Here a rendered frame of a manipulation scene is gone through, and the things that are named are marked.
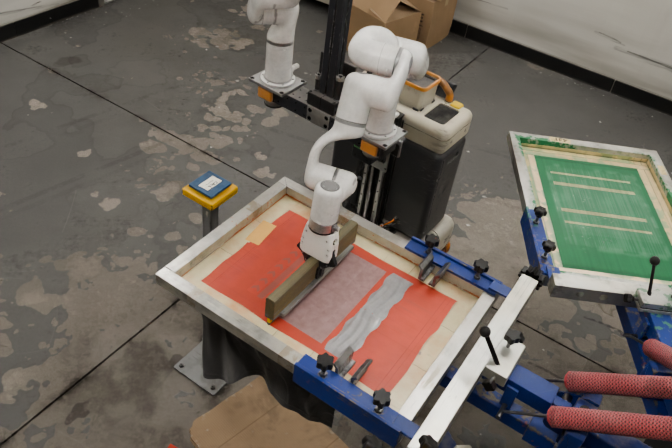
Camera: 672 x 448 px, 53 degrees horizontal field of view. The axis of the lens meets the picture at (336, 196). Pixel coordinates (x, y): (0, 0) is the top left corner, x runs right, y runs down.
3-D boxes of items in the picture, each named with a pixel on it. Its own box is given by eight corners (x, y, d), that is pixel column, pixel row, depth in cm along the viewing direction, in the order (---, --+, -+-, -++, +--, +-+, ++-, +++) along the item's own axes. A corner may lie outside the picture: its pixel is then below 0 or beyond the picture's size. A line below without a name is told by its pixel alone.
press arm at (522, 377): (480, 378, 170) (486, 366, 167) (490, 362, 175) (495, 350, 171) (545, 416, 164) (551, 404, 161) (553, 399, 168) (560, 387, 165)
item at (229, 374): (203, 379, 215) (201, 288, 188) (210, 372, 217) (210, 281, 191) (321, 462, 198) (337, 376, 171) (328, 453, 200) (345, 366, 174)
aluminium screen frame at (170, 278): (155, 283, 188) (154, 273, 185) (283, 185, 227) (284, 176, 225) (399, 443, 158) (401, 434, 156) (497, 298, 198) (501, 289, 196)
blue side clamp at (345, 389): (292, 381, 170) (294, 363, 165) (303, 368, 173) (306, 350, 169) (394, 448, 158) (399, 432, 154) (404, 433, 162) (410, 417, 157)
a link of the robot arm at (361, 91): (365, 37, 185) (417, 51, 183) (346, 112, 191) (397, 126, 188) (352, 35, 170) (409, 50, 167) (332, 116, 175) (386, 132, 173)
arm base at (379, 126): (377, 111, 235) (384, 72, 225) (408, 126, 230) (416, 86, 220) (351, 129, 225) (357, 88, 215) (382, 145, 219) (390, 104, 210)
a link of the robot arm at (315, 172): (368, 122, 182) (349, 195, 187) (323, 109, 184) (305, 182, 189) (364, 125, 174) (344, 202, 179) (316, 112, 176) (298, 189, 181)
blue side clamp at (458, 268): (401, 260, 207) (405, 244, 203) (408, 251, 211) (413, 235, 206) (489, 308, 196) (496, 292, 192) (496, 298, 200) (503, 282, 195)
